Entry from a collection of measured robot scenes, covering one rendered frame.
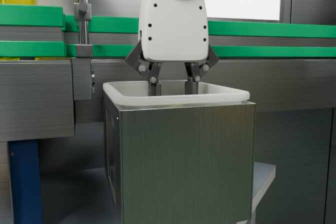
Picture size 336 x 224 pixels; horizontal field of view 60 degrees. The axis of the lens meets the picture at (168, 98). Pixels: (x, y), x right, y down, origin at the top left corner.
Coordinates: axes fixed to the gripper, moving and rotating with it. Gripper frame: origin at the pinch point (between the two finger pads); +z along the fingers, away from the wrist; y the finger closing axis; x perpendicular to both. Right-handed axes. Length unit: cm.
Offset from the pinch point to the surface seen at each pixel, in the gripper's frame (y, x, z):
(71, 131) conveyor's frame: 15.3, -6.8, 6.1
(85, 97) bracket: 12.8, -6.8, 0.6
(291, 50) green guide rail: -36.2, -18.1, -7.5
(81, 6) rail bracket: 13.0, -1.3, -12.9
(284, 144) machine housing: -52, -37, 23
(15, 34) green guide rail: 22.9, -8.9, -9.4
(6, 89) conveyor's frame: 24.4, -6.8, -1.1
